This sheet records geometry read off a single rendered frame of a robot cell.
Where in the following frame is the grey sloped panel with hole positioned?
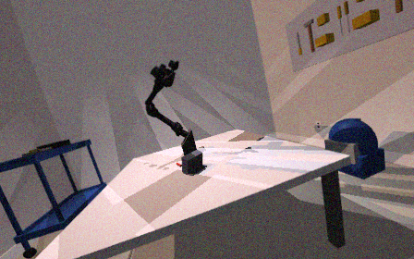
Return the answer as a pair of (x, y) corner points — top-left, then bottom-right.
(181, 150), (207, 176)

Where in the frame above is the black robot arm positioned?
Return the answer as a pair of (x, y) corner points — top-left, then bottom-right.
(145, 64), (189, 139)

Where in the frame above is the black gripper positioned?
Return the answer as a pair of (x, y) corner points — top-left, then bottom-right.
(162, 60), (179, 87)

